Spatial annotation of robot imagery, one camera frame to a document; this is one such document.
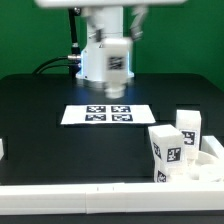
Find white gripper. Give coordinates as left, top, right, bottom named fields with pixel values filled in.
left=34, top=0, right=188, bottom=42

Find white round stool seat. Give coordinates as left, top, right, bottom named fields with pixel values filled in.
left=153, top=149, right=224, bottom=184

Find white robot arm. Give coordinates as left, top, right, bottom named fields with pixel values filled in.
left=34, top=0, right=187, bottom=85

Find white sheet with four tags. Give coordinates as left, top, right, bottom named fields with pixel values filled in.
left=61, top=105, right=155, bottom=125

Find white block at left edge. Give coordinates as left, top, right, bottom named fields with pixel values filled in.
left=0, top=138, right=4, bottom=160

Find black cables at base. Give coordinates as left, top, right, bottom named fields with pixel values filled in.
left=31, top=54, right=83, bottom=76

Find white right rail wall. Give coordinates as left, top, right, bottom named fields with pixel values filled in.
left=201, top=136, right=224, bottom=160

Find white rail wall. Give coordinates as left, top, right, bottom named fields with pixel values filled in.
left=0, top=182, right=224, bottom=215
left=201, top=136, right=224, bottom=160

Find white front rail wall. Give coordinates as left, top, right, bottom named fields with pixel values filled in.
left=0, top=182, right=224, bottom=215

